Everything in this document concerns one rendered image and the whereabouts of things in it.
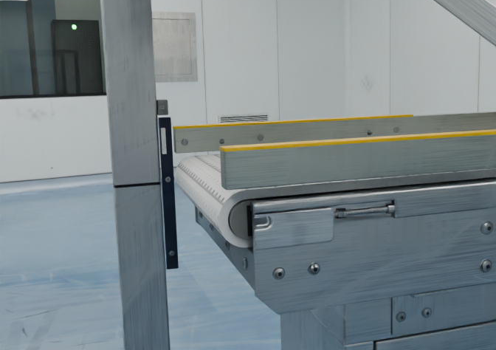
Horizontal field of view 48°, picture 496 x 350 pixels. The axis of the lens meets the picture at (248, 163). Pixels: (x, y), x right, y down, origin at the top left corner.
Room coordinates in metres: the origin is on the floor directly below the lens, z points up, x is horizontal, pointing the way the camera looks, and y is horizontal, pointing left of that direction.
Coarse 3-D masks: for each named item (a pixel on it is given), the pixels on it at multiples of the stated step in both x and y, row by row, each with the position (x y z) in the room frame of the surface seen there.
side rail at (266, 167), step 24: (360, 144) 0.47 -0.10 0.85; (384, 144) 0.47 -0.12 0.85; (408, 144) 0.48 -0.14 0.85; (432, 144) 0.48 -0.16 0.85; (456, 144) 0.49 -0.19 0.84; (480, 144) 0.50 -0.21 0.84; (240, 168) 0.44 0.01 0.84; (264, 168) 0.44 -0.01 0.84; (288, 168) 0.45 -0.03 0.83; (312, 168) 0.45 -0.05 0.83; (336, 168) 0.46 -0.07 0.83; (360, 168) 0.47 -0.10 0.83; (384, 168) 0.47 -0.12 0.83; (408, 168) 0.48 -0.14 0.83; (432, 168) 0.48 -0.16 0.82; (456, 168) 0.49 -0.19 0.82; (480, 168) 0.50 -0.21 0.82
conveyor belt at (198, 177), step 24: (192, 168) 0.62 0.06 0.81; (216, 168) 0.58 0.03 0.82; (192, 192) 0.57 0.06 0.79; (216, 192) 0.49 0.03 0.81; (240, 192) 0.46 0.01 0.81; (264, 192) 0.46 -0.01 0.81; (288, 192) 0.47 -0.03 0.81; (312, 192) 0.47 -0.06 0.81; (216, 216) 0.46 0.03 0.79; (240, 240) 0.45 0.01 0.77
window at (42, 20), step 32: (0, 0) 5.05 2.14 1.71; (32, 0) 5.16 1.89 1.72; (64, 0) 5.27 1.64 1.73; (96, 0) 5.38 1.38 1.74; (0, 32) 5.04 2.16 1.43; (32, 32) 5.15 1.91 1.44; (64, 32) 5.26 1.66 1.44; (96, 32) 5.37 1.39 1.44; (0, 64) 5.03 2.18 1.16; (32, 64) 5.14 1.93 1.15; (64, 64) 5.25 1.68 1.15; (96, 64) 5.37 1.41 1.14; (0, 96) 5.02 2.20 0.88; (32, 96) 5.13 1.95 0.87; (64, 96) 5.24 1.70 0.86
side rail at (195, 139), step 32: (192, 128) 0.70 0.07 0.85; (224, 128) 0.71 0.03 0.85; (256, 128) 0.72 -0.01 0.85; (288, 128) 0.74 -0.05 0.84; (320, 128) 0.75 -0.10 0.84; (352, 128) 0.76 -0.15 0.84; (384, 128) 0.77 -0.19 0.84; (416, 128) 0.79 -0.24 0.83; (448, 128) 0.80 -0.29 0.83; (480, 128) 0.82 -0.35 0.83
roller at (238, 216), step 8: (248, 200) 0.46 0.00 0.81; (232, 208) 0.45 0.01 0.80; (240, 208) 0.45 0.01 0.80; (248, 208) 0.45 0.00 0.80; (232, 216) 0.45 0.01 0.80; (240, 216) 0.45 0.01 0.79; (248, 216) 0.45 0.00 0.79; (232, 224) 0.45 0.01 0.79; (240, 224) 0.45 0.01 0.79; (248, 224) 0.45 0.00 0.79; (232, 232) 0.45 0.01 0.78; (240, 232) 0.45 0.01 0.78; (248, 232) 0.45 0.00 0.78
